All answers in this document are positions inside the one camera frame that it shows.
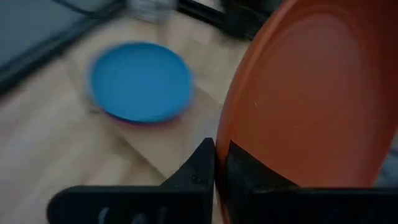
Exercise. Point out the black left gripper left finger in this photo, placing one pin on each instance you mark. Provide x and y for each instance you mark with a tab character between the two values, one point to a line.
174	199

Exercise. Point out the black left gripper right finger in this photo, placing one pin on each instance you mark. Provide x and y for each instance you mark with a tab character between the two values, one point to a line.
280	205

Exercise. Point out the orange plate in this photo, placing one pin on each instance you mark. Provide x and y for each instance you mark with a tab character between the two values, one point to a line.
311	93

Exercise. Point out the blue plate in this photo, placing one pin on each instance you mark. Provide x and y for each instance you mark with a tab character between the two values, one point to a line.
140	84

